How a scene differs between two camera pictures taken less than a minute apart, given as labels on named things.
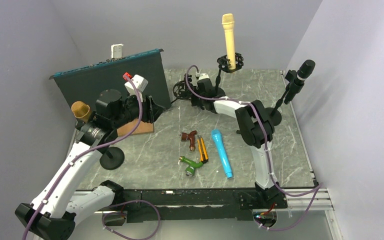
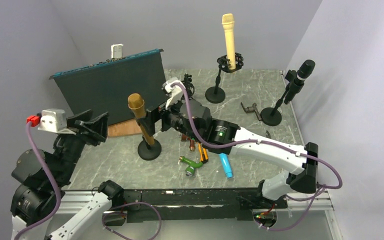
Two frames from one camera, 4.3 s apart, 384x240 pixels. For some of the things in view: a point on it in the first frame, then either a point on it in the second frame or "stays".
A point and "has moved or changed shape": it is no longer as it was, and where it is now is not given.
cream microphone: (228, 20) stays
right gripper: (195, 102) → (153, 114)
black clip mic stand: (292, 88) stays
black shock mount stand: (223, 64) stays
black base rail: (176, 205) stays
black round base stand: (112, 157) → (149, 152)
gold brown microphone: (81, 111) has moved or changed shape
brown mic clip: (184, 137) stays
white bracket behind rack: (116, 51) stays
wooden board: (144, 127) stays
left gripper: (151, 110) → (98, 126)
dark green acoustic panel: (83, 84) stays
